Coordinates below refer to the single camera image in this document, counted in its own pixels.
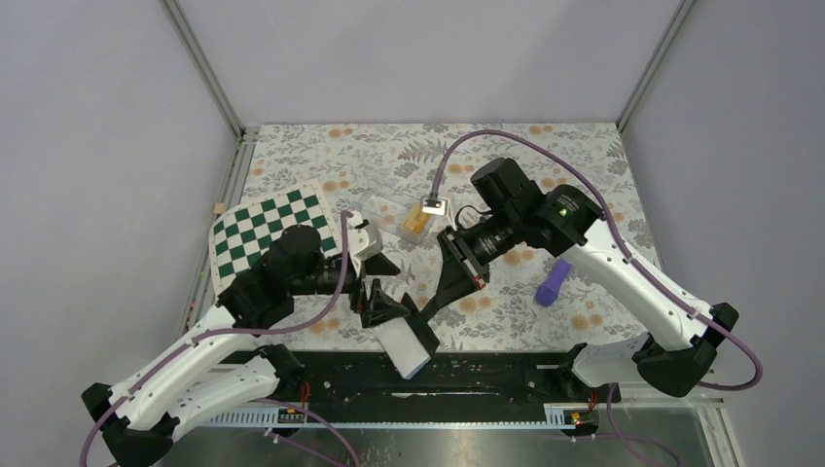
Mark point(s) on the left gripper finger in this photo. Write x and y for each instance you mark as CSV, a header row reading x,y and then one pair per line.
x,y
376,307
380,265

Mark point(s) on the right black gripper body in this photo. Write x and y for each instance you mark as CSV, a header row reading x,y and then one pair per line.
x,y
487,239

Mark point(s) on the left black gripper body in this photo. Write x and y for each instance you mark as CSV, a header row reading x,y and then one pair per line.
x,y
324,281

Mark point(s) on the black leather card holder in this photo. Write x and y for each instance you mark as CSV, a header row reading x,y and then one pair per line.
x,y
419,322

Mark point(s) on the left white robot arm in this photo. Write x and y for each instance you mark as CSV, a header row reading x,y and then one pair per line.
x,y
221,363

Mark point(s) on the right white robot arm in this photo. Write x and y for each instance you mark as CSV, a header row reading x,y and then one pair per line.
x,y
682,332

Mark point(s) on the clear plastic box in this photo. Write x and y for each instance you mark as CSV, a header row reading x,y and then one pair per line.
x,y
386,205

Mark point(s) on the floral table mat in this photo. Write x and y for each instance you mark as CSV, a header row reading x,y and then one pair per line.
x,y
504,315

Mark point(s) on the green white checkered board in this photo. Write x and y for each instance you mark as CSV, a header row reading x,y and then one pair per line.
x,y
244,233

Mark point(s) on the purple cylindrical marker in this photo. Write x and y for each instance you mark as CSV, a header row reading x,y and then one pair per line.
x,y
549,290

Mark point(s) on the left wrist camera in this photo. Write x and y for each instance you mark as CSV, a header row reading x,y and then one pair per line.
x,y
363,238

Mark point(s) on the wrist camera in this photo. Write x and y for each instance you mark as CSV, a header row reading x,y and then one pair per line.
x,y
434,206
363,238

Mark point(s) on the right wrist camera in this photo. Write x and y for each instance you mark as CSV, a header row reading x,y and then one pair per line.
x,y
434,206

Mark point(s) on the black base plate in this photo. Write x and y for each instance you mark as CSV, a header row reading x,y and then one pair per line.
x,y
342,377

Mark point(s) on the white slotted cable duct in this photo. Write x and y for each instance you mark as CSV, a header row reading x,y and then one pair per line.
x,y
473,412

